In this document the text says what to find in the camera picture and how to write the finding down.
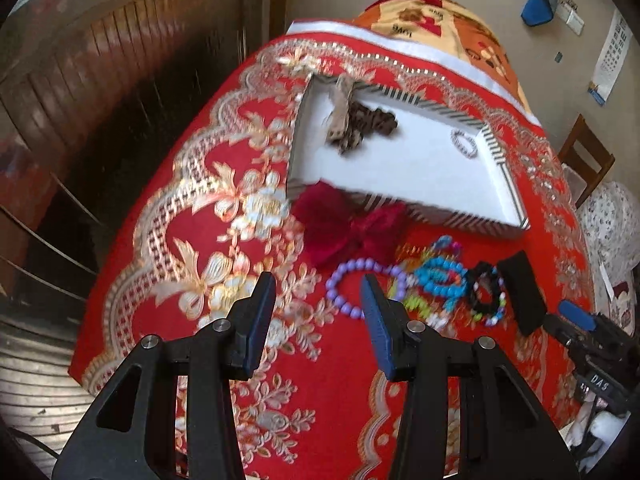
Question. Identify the leopard print scrunchie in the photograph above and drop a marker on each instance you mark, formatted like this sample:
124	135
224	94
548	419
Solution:
370	120

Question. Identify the white striped-edge box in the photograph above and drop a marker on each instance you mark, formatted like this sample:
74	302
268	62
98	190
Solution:
400	160

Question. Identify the wall calendar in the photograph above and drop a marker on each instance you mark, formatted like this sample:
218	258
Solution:
611	55

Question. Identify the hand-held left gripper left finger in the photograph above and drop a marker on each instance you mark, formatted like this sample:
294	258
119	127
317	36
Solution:
265	305

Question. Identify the white wall socket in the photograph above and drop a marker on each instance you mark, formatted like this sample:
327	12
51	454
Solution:
571	16

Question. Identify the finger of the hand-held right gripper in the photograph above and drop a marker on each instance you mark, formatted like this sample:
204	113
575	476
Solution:
559	332
577	314

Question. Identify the red satin bow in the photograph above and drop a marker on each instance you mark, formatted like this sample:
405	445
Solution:
330	215

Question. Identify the red gold embroidered tablecloth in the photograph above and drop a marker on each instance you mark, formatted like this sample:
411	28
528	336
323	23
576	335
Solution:
545	240

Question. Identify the beige burlap bow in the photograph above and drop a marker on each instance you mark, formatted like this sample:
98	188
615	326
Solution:
342	110

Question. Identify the orange printed blanket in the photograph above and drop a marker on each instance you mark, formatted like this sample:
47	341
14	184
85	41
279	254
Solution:
450	35

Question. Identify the white under cloth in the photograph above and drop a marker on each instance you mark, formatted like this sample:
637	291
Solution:
425	47

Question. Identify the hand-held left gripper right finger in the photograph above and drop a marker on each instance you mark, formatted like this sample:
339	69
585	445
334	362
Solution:
375	320

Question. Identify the wooden chair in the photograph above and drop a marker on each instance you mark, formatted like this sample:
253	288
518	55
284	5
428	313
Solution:
590	160

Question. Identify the white floral cloth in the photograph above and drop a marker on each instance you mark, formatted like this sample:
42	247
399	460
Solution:
612	230

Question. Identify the wooden slatted door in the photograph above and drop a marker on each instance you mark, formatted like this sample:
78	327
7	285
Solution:
100	85

